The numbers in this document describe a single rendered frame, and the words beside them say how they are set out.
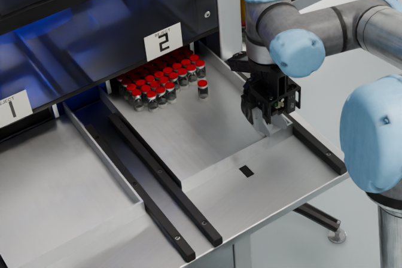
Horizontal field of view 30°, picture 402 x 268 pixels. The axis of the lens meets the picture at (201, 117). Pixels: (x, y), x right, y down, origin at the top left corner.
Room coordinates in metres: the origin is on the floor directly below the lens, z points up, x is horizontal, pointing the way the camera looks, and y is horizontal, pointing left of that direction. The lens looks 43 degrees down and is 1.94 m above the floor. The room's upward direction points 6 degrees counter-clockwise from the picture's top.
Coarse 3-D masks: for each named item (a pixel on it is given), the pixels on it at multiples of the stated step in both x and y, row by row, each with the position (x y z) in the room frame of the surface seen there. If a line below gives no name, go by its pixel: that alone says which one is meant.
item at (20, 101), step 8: (16, 96) 1.07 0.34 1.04; (24, 96) 1.08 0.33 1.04; (0, 104) 1.06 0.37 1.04; (8, 104) 1.06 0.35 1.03; (16, 104) 1.07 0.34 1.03; (24, 104) 1.08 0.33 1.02; (0, 112) 1.05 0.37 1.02; (8, 112) 1.06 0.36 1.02; (16, 112) 1.07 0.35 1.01; (24, 112) 1.07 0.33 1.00; (32, 112) 1.08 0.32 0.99; (0, 120) 1.05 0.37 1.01; (8, 120) 1.06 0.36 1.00; (16, 120) 1.06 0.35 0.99
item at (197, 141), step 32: (224, 64) 1.27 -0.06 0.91; (192, 96) 1.21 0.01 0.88; (224, 96) 1.20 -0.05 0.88; (160, 128) 1.12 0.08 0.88; (192, 128) 1.11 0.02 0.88; (224, 128) 1.10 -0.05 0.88; (288, 128) 1.06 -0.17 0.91; (160, 160) 1.00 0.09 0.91; (192, 160) 1.02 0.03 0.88; (224, 160) 0.98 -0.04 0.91
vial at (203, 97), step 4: (200, 88) 1.19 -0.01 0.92; (204, 88) 1.19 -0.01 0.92; (200, 92) 1.19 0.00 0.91; (204, 92) 1.18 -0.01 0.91; (208, 92) 1.19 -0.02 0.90; (200, 96) 1.19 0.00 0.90; (204, 96) 1.18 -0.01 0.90; (208, 96) 1.19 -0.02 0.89; (200, 100) 1.19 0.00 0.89; (204, 100) 1.18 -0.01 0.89
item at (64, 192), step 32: (64, 128) 1.15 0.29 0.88; (0, 160) 1.07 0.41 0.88; (32, 160) 1.06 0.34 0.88; (64, 160) 1.05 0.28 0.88; (96, 160) 1.04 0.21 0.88; (0, 192) 0.98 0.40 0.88; (32, 192) 0.98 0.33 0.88; (64, 192) 0.97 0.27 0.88; (96, 192) 0.96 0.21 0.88; (128, 192) 0.95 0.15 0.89; (0, 224) 0.90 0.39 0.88; (32, 224) 0.90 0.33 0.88; (64, 224) 0.89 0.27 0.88; (96, 224) 0.85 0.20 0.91; (0, 256) 0.83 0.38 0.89; (32, 256) 0.82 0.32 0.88; (64, 256) 0.82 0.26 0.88
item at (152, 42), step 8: (176, 24) 1.24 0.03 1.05; (160, 32) 1.22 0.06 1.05; (168, 32) 1.23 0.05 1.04; (176, 32) 1.24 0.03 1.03; (144, 40) 1.21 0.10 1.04; (152, 40) 1.21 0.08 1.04; (160, 40) 1.22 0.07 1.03; (176, 40) 1.24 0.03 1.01; (152, 48) 1.21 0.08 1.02; (168, 48) 1.23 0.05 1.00; (152, 56) 1.21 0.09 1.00
